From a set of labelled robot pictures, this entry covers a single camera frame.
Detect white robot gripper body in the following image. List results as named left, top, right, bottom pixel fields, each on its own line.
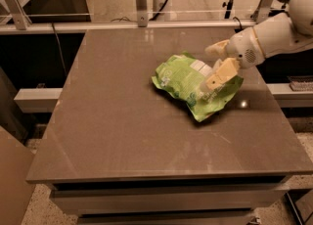
left=226, top=27, right=265, bottom=68

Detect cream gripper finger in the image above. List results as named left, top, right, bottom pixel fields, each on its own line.
left=205, top=40, right=229, bottom=57
left=200, top=58, right=240, bottom=92

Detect green rice chip bag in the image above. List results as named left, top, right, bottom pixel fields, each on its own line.
left=152, top=53, right=244, bottom=122

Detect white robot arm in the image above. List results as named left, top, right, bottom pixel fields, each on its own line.
left=201, top=0, right=313, bottom=91

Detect grey table base drawers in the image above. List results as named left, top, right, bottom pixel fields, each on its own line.
left=50, top=181, right=289, bottom=225

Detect grey beam left side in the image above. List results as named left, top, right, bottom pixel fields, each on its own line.
left=14, top=88, right=62, bottom=113

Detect brown panel lower left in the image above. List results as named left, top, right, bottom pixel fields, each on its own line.
left=0, top=127, right=34, bottom=225

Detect middle metal fence bracket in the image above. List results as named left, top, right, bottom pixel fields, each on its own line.
left=136, top=0, right=148, bottom=27

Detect black hanging cable left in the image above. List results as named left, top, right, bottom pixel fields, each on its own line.
left=50, top=22, right=68, bottom=78

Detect left metal fence bracket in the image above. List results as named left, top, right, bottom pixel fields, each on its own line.
left=0, top=0, right=31, bottom=30

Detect horizontal metal rail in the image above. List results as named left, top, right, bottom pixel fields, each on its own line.
left=0, top=19, right=256, bottom=35

